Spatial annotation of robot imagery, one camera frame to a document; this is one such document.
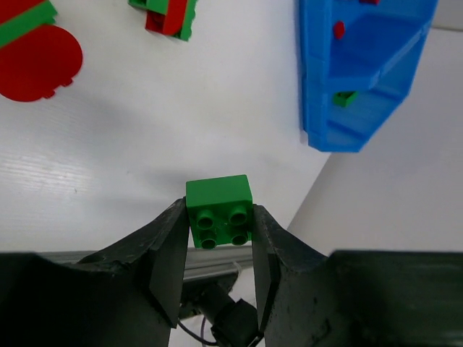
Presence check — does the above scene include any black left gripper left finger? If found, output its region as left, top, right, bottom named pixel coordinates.
left=1, top=199, right=188, bottom=346

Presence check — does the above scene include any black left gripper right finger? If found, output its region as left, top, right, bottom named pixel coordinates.
left=252, top=205, right=462, bottom=346

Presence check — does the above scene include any green square lego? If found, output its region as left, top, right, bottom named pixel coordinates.
left=186, top=174, right=253, bottom=249

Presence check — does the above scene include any red rounded lego piece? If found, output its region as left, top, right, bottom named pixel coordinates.
left=1, top=25, right=83, bottom=102

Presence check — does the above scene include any green lego plate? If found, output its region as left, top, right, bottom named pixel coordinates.
left=1, top=1, right=58, bottom=48

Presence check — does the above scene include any red long lego brick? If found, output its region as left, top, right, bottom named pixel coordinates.
left=0, top=0, right=44, bottom=25

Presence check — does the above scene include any blue plastic sorting bin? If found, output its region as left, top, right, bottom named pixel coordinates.
left=298, top=1, right=437, bottom=153

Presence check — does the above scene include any red lego piece in bin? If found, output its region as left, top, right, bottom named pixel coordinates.
left=333, top=20, right=346, bottom=40

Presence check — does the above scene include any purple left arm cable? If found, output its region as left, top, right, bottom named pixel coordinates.
left=177, top=314, right=218, bottom=344

